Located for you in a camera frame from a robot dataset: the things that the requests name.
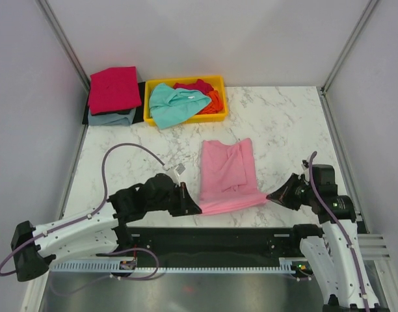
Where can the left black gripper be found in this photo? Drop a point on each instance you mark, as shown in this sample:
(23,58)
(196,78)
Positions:
(187,205)

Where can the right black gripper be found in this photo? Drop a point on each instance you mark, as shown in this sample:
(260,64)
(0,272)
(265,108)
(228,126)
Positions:
(283,195)

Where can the pink t shirt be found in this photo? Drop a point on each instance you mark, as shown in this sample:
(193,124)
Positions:
(228,180)

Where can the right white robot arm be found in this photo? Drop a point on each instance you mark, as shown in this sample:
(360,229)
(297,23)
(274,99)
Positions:
(331,247)

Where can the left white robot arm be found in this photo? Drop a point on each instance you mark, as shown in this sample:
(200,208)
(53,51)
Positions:
(98,231)

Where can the teal t shirt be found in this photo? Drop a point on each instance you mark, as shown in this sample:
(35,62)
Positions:
(170,107)

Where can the orange t shirt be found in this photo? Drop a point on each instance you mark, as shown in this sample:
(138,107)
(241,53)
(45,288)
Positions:
(215,106)

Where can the folded grey blue t shirt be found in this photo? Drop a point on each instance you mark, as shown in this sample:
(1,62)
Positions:
(112,119)

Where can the dark red t shirt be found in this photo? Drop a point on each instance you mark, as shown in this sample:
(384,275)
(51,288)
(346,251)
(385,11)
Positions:
(199,85)

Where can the yellow plastic bin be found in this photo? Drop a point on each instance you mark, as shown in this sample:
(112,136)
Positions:
(215,80)

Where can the folded crimson t shirt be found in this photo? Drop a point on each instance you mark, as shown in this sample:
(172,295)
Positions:
(114,89)

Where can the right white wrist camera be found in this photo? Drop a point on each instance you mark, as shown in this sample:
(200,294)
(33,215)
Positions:
(305,165)

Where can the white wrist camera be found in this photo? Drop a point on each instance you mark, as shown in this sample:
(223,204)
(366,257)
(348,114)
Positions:
(305,165)
(174,172)

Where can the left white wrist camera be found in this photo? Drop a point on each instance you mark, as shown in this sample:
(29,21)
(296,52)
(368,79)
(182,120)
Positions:
(174,172)

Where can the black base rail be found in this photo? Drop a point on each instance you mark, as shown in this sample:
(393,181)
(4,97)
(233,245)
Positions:
(215,246)

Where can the white slotted cable duct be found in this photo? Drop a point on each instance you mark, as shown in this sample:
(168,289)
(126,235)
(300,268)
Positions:
(104,265)

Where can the right aluminium frame post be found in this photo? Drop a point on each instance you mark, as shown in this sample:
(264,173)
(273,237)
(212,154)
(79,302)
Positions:
(352,40)

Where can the aluminium frame post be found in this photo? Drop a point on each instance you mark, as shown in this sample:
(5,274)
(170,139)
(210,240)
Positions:
(64,42)
(352,40)

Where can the left aluminium frame post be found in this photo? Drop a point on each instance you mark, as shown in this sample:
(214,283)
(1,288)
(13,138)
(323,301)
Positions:
(64,42)

